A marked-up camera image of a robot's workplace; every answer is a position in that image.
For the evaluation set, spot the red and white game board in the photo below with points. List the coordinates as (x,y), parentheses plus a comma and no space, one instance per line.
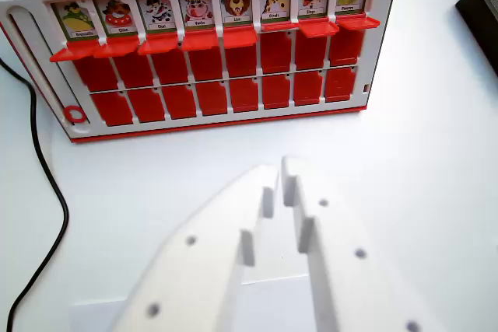
(218,120)

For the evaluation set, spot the black box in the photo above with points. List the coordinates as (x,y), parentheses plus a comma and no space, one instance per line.
(482,13)

